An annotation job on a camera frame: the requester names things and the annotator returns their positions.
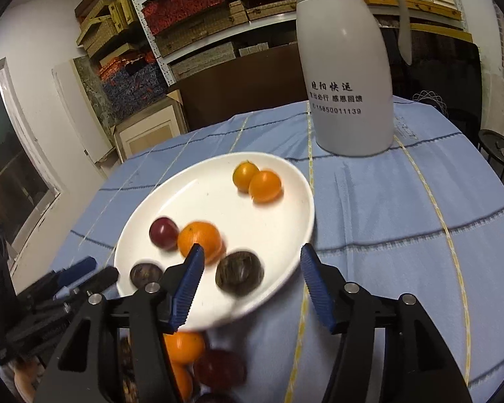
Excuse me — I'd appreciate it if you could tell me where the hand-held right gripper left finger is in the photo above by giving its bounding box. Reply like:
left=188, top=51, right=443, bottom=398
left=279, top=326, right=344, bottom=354
left=34, top=243, right=205, bottom=403

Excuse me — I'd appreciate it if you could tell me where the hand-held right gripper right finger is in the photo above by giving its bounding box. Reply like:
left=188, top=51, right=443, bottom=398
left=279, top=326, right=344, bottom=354
left=300, top=243, right=473, bottom=403

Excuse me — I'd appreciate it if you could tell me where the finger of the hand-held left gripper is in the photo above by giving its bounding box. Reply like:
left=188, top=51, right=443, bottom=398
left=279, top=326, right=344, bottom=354
left=73, top=265, right=120, bottom=300
left=52, top=256, right=97, bottom=291

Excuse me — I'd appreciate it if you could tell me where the white oval plate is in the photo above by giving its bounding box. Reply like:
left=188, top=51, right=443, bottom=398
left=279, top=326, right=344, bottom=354
left=114, top=152, right=317, bottom=331

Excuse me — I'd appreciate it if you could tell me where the dark red cherry tomato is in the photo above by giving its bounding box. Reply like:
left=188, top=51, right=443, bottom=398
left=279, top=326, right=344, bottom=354
left=193, top=348, right=248, bottom=389
left=149, top=217, right=180, bottom=252

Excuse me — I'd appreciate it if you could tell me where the large water chestnut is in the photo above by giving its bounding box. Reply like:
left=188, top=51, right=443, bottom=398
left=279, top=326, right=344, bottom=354
left=215, top=251, right=264, bottom=294

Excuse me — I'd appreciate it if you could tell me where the blue checked tablecloth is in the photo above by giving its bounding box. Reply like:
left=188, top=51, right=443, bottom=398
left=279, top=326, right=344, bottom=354
left=46, top=94, right=504, bottom=403

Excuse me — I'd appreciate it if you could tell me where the orange cherry tomato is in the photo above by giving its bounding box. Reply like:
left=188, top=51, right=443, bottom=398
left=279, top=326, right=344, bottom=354
left=249, top=170, right=283, bottom=204

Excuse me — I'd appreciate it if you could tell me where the yellow-orange cherry tomato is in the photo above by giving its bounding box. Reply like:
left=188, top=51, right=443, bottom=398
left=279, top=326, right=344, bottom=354
left=233, top=160, right=261, bottom=194

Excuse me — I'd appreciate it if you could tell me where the white framed window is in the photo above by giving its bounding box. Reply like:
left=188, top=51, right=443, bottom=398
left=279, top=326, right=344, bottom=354
left=0, top=59, right=61, bottom=257

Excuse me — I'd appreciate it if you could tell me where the white leaning panel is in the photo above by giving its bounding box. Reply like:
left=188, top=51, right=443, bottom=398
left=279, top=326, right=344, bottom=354
left=51, top=56, right=124, bottom=164

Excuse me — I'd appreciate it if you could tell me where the open cardboard box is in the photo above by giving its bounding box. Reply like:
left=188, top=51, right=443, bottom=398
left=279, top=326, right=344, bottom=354
left=111, top=90, right=190, bottom=162

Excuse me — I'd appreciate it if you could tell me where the stack of blue patterned boxes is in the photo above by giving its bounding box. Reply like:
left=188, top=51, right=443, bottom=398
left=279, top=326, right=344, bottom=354
left=98, top=52, right=169, bottom=114

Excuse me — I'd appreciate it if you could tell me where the white thermos jug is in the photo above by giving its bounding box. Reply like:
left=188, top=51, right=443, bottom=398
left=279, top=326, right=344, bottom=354
left=286, top=0, right=413, bottom=157

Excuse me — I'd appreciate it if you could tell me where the black round stool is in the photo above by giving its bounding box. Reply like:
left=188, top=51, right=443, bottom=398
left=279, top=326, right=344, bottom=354
left=476, top=129, right=504, bottom=196

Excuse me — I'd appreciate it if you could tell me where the pile of woven straw boxes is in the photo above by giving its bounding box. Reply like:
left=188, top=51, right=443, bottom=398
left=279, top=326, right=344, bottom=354
left=76, top=0, right=145, bottom=65

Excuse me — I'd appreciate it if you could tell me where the black chair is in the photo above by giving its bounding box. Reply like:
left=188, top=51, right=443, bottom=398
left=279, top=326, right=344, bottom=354
left=378, top=25, right=484, bottom=135

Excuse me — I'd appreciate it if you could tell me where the white metal shelving rack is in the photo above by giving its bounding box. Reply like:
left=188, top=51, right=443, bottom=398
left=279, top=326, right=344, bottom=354
left=120, top=0, right=463, bottom=89

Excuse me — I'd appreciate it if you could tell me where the stack of red patterned boxes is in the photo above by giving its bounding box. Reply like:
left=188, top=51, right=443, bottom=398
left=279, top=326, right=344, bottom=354
left=140, top=0, right=229, bottom=36

